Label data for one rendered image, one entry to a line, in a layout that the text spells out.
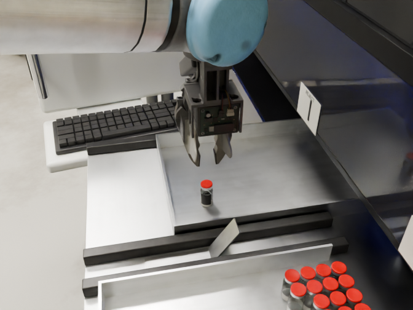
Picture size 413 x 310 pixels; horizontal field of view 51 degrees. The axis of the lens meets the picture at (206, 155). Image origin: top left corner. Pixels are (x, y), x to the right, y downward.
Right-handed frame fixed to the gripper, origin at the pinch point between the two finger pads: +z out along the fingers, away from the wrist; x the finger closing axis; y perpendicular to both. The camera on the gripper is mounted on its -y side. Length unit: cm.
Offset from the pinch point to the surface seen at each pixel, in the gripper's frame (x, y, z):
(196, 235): -3.5, 9.2, 8.4
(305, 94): 19.0, -6.9, -5.3
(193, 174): -1.0, -7.8, 10.2
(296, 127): 23.5, -17.6, 9.1
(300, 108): 19.0, -8.0, -1.8
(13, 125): -81, -181, 99
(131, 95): -11, -53, 17
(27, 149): -70, -153, 99
